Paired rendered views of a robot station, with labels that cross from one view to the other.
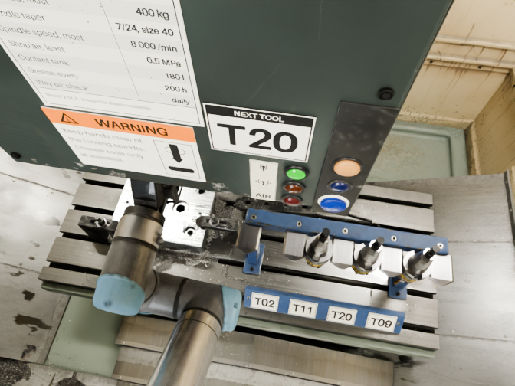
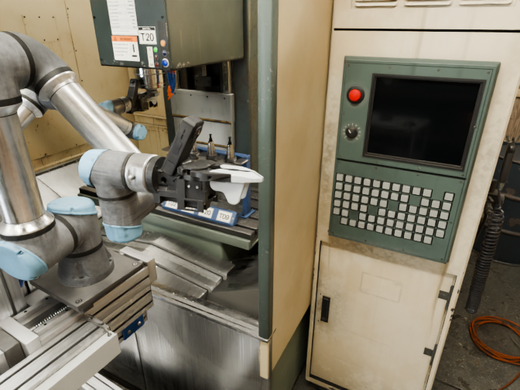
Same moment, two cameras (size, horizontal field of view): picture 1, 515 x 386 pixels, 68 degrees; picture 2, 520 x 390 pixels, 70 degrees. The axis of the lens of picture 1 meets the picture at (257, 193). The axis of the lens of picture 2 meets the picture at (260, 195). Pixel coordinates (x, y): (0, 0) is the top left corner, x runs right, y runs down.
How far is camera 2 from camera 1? 168 cm
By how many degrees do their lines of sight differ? 39
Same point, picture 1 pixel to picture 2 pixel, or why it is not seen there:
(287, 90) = (149, 20)
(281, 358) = (171, 244)
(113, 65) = (124, 18)
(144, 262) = (118, 103)
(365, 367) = (217, 261)
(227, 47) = (140, 10)
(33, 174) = not seen: hidden behind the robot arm
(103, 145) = (120, 49)
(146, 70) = (129, 18)
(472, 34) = not seen: hidden behind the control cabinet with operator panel
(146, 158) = (128, 52)
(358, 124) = (161, 27)
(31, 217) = not seen: hidden behind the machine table
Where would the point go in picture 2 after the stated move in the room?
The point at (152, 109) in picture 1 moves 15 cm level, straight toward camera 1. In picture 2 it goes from (130, 31) to (121, 32)
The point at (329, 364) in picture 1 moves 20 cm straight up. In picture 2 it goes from (196, 254) to (193, 220)
